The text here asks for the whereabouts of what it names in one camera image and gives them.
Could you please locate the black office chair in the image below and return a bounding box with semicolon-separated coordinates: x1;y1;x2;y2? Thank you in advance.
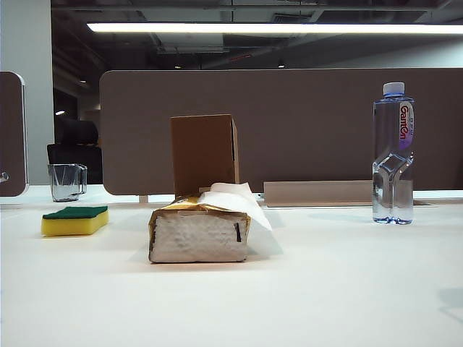
46;117;104;185

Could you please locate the brown cardboard box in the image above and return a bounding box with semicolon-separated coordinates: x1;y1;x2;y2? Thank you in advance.
169;113;241;198

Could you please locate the white tissue sheet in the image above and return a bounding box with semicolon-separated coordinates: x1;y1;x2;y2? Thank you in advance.
197;182;284;256

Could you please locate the wide brown desk divider panel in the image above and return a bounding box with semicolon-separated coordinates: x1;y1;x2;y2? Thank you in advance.
98;67;463;198

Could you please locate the beige metal desk rail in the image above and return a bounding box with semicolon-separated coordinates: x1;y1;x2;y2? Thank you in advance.
263;180;375;208

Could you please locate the long ceiling light strip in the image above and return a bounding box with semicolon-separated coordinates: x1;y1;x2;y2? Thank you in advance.
85;22;463;35

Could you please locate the tissue pack in yellow wrapper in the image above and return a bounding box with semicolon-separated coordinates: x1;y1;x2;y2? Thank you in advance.
147;193;250;264

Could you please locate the clear glass mug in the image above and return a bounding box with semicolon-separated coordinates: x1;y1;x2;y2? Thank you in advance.
47;163;89;202

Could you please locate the narrow brown desk divider panel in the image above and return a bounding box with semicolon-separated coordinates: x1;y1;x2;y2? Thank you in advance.
0;71;29;198

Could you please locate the clear plastic water bottle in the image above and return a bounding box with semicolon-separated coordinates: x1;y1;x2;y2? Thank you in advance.
372;82;415;226

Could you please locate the yellow sponge with green pad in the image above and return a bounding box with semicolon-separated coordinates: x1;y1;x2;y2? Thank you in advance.
41;205;110;239

